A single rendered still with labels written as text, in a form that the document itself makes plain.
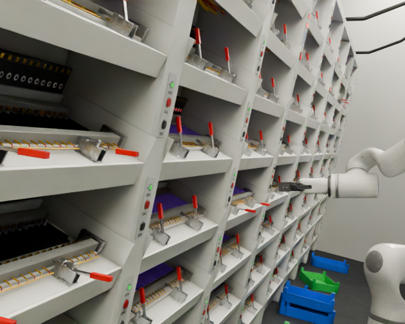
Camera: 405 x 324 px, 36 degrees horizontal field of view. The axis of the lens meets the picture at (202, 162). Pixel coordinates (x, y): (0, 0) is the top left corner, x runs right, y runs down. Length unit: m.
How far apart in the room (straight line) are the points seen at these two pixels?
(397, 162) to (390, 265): 0.33
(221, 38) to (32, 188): 1.12
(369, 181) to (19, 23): 1.58
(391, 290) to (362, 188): 0.37
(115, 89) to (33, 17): 0.44
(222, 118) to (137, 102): 0.70
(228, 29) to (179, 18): 0.69
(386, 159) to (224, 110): 0.56
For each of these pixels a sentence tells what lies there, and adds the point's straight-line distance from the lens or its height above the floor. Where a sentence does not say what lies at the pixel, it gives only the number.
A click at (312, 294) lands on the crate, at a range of 3.96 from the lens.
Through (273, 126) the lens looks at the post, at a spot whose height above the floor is 1.07.
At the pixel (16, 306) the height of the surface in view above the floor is 0.76.
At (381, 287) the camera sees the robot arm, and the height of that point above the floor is 0.67.
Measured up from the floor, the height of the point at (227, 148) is 0.98.
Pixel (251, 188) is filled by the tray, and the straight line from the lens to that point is 2.52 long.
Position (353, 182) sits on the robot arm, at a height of 0.94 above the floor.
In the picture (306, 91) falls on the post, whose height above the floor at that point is 1.28.
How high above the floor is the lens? 1.07
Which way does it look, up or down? 5 degrees down
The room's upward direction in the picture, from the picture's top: 12 degrees clockwise
